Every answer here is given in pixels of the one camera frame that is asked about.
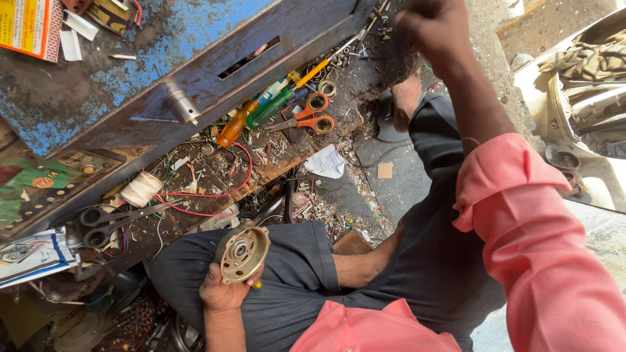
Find red wire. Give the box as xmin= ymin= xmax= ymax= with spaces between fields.
xmin=154 ymin=142 xmax=254 ymax=218

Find person's bare foot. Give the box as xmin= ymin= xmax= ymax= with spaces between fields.
xmin=390 ymin=73 xmax=422 ymax=134

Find silver metal knob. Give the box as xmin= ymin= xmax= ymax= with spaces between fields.
xmin=163 ymin=89 xmax=202 ymax=127

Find blue worn metal workbench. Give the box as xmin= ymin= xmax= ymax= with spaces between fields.
xmin=0 ymin=0 xmax=378 ymax=158

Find person's right hand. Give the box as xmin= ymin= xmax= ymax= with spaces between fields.
xmin=393 ymin=0 xmax=471 ymax=83

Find black handled scissors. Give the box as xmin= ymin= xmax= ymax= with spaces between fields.
xmin=78 ymin=198 xmax=183 ymax=250

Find brown wooden block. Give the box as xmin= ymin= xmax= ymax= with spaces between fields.
xmin=332 ymin=228 xmax=375 ymax=256

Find black gold tin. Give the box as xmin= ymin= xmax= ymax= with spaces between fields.
xmin=85 ymin=0 xmax=143 ymax=36

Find yellow handled screwdriver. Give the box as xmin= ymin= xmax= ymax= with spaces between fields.
xmin=287 ymin=30 xmax=365 ymax=91

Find white vehicle body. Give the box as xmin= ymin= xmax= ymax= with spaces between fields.
xmin=513 ymin=6 xmax=626 ymax=161

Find white blue printed packet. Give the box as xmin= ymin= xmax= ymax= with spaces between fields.
xmin=0 ymin=227 xmax=78 ymax=290

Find green painted metal panel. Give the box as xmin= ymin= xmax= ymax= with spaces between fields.
xmin=0 ymin=146 xmax=129 ymax=246

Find amber handled screwdriver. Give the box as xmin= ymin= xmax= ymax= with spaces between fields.
xmin=215 ymin=100 xmax=260 ymax=149

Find white thread spool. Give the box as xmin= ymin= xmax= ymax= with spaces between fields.
xmin=119 ymin=170 xmax=164 ymax=209

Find round metal motor end cover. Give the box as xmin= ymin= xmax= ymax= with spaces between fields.
xmin=214 ymin=224 xmax=271 ymax=285

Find green handled screwdriver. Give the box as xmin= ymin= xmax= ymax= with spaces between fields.
xmin=245 ymin=86 xmax=297 ymax=131

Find blue white tester screwdriver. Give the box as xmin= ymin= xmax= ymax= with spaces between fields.
xmin=256 ymin=76 xmax=292 ymax=106

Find crumpled white paper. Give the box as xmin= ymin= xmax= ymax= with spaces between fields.
xmin=304 ymin=144 xmax=346 ymax=180

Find white paper piece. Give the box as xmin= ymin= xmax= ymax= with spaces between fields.
xmin=59 ymin=29 xmax=83 ymax=62
xmin=62 ymin=9 xmax=100 ymax=42

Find person's left hand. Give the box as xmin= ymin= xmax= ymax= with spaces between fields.
xmin=199 ymin=221 xmax=268 ymax=314

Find orange handled scissors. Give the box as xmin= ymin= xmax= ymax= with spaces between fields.
xmin=264 ymin=92 xmax=336 ymax=136

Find orange yellow cardboard box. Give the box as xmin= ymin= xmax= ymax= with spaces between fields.
xmin=0 ymin=0 xmax=65 ymax=63

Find brown metal cup part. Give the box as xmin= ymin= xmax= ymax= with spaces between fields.
xmin=544 ymin=145 xmax=586 ymax=199

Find copper wound motor stator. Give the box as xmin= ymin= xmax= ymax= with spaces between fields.
xmin=112 ymin=297 xmax=158 ymax=340

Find olive cloth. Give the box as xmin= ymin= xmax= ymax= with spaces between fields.
xmin=537 ymin=28 xmax=626 ymax=83

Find black sandal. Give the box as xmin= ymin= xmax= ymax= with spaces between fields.
xmin=375 ymin=87 xmax=412 ymax=144

